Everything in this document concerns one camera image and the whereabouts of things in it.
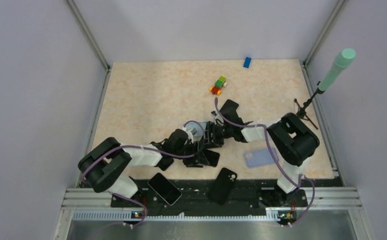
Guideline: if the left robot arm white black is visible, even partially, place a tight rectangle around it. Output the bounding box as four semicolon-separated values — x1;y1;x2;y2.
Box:
77;127;204;207

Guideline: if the black tripod stand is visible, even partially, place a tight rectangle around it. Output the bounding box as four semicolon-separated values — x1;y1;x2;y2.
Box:
293;88;324;130

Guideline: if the lavender phone case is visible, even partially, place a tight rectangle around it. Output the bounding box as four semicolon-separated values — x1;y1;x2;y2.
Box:
243;147;279;169

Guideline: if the light blue phone case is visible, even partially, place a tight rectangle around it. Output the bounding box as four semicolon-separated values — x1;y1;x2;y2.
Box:
181;120;212;144

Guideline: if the blue toy brick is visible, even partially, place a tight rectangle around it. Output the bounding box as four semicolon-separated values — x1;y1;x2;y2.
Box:
243;57;252;69

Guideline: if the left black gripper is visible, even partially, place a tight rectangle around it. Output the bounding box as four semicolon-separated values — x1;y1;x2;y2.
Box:
172;140;210;168

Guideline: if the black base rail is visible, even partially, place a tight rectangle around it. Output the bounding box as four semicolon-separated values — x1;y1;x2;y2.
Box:
77;178;343;220

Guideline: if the black phone case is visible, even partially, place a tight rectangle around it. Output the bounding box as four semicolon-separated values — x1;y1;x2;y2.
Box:
207;167;238;205

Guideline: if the mint green microphone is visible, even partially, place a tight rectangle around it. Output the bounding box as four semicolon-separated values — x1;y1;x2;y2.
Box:
317;48;356;94

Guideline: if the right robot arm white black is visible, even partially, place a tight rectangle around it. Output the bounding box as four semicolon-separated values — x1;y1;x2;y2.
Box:
211;110;320;206

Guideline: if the silver-edged black phone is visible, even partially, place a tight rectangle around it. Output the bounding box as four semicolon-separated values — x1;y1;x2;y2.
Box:
147;172;182;206

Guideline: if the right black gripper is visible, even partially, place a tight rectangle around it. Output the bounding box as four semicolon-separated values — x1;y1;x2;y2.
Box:
200;121;234;150

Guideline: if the colourful toy block car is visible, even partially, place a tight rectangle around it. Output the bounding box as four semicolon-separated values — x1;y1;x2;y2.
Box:
209;76;228;96

